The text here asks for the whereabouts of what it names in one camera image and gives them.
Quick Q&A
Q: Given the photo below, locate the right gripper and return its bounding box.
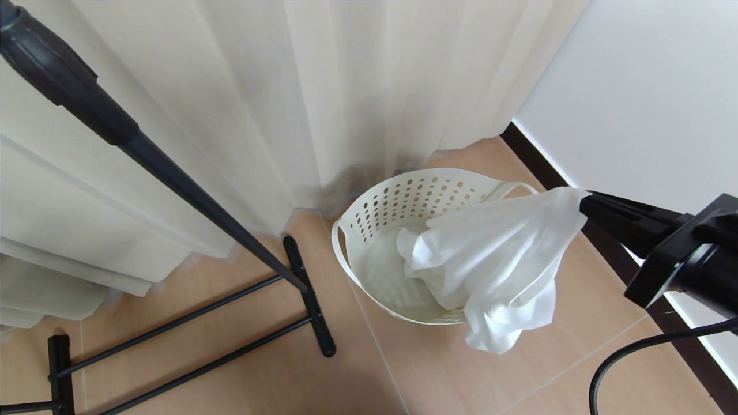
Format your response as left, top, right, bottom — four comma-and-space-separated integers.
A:
624, 194, 738, 320

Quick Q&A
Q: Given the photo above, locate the black clothes rack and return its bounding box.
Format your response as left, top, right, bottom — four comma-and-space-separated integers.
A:
0, 0, 337, 415

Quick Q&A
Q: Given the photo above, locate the black cable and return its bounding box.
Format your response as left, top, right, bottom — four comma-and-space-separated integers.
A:
588, 317, 738, 415

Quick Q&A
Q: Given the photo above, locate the white laundry basket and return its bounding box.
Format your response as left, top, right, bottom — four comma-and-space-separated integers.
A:
331, 168, 540, 325

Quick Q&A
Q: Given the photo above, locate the beige curtain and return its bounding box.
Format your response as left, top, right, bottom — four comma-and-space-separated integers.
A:
0, 0, 589, 329

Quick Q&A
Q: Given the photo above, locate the white printed t-shirt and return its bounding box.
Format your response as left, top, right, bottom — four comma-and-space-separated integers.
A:
396, 187, 590, 354

